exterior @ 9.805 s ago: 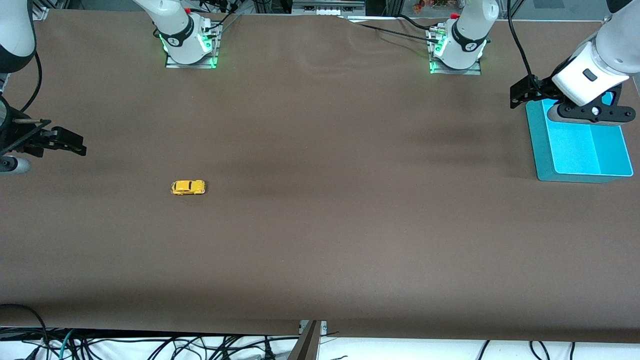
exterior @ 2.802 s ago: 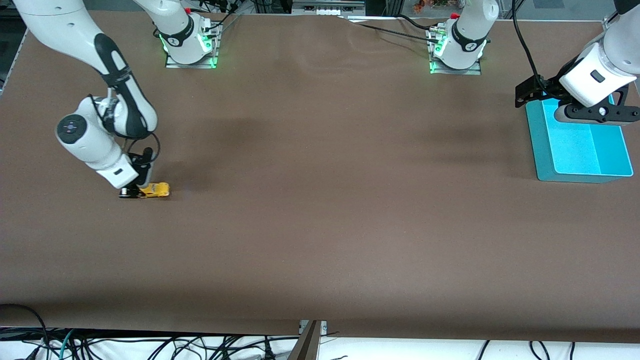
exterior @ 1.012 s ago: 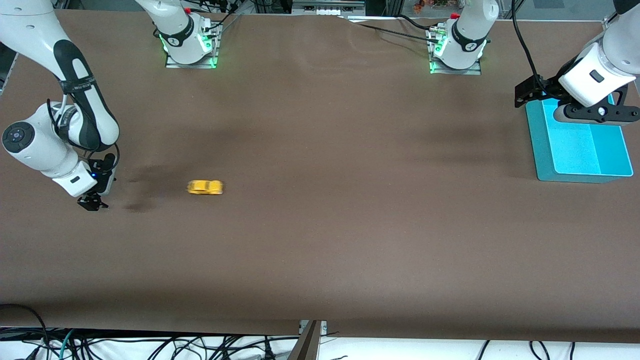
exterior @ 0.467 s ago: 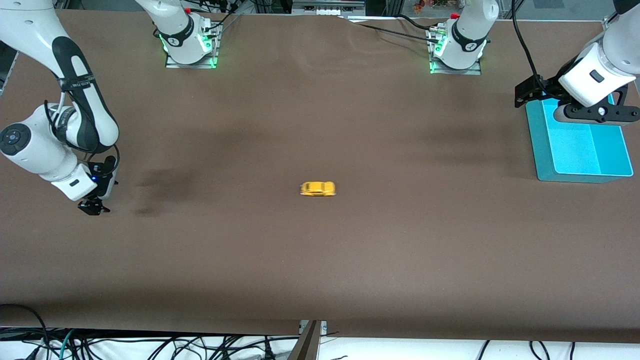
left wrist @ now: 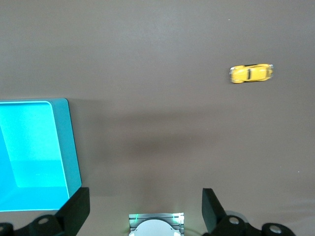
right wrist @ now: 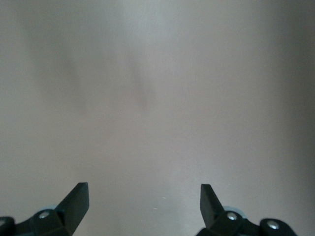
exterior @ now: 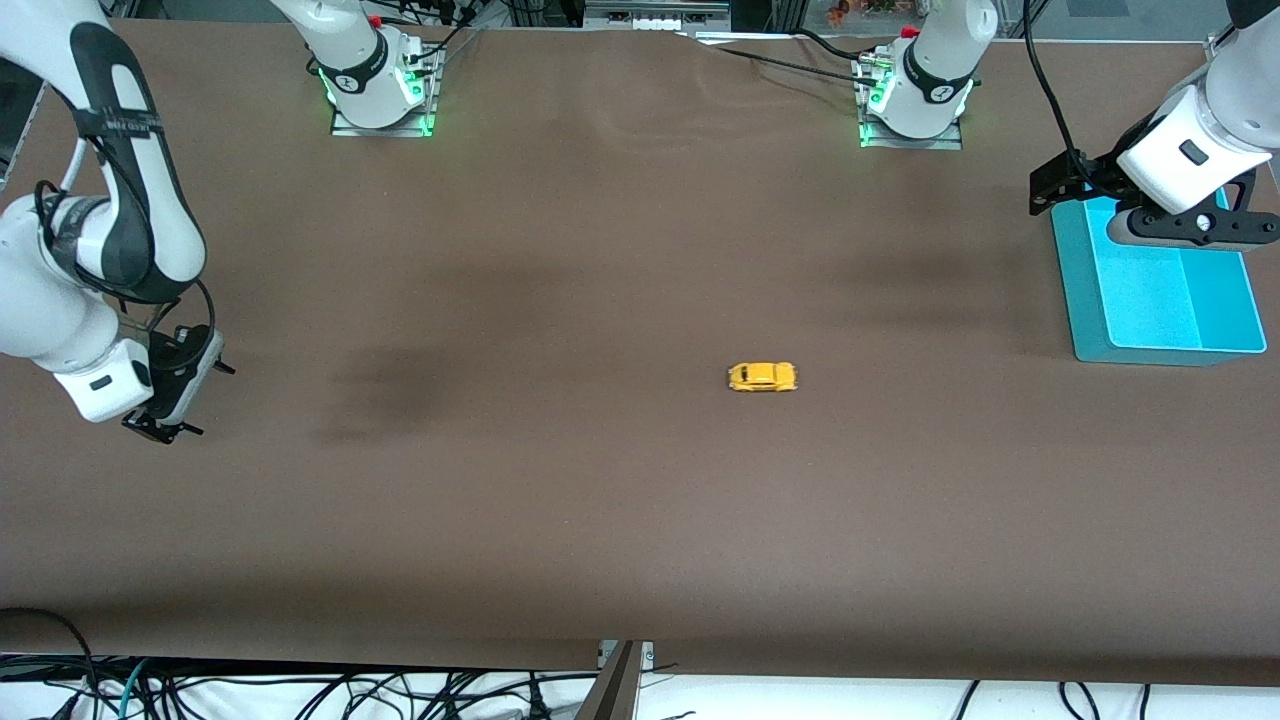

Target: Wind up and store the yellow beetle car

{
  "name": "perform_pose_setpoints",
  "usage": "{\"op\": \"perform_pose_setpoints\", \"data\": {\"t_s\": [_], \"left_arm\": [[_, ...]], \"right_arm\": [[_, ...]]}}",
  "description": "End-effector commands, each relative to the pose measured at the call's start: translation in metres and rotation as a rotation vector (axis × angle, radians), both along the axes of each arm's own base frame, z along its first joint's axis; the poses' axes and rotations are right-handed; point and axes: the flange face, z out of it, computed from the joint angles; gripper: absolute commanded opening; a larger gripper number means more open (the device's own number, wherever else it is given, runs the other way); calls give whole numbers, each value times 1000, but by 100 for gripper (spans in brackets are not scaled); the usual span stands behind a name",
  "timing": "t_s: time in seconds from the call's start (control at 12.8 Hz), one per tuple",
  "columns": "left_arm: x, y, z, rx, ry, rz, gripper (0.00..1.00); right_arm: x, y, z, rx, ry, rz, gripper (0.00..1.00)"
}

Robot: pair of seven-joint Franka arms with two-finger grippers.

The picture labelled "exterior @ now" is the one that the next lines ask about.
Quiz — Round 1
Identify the yellow beetle toy car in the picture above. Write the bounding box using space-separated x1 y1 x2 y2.
728 361 799 393

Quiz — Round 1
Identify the teal plastic bin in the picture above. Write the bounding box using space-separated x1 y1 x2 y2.
1050 195 1268 366

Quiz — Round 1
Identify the white power strip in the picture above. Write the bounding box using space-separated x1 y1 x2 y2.
585 0 731 33

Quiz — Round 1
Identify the grey metal strut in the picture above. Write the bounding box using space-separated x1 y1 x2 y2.
575 643 643 720

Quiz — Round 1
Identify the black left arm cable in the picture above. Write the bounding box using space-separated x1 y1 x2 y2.
1022 0 1083 166

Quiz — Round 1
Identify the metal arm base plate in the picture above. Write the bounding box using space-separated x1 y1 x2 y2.
858 55 964 151
330 45 438 138

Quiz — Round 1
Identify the black looped cable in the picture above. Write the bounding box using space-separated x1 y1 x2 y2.
0 607 96 720

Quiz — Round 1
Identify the teal cable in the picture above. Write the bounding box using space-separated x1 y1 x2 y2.
118 658 151 720

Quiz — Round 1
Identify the short black table cable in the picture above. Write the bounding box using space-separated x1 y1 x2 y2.
795 28 886 61

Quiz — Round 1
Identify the long black table cable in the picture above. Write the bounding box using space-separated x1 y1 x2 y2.
690 33 881 86

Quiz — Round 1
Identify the black base cable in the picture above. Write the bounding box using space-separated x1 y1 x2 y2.
395 0 486 66

